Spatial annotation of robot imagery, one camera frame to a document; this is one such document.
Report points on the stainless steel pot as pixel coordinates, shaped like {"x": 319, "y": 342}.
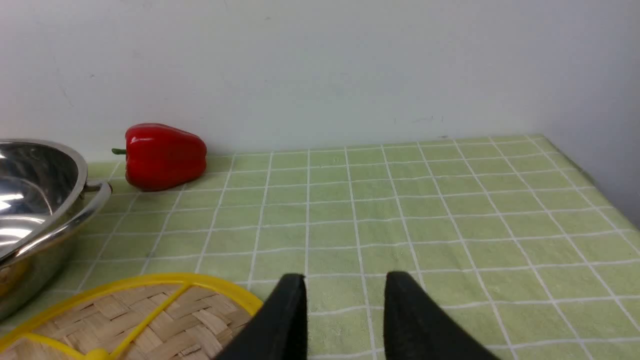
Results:
{"x": 46, "y": 197}

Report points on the yellow rimmed bamboo steamer lid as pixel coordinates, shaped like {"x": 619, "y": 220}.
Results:
{"x": 162, "y": 316}

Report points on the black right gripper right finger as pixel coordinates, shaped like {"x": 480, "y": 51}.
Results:
{"x": 416, "y": 328}

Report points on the green checkered tablecloth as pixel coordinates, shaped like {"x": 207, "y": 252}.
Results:
{"x": 509, "y": 236}

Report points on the red bell pepper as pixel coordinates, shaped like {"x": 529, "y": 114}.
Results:
{"x": 160, "y": 157}

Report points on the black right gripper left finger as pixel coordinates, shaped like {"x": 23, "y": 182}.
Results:
{"x": 278, "y": 331}

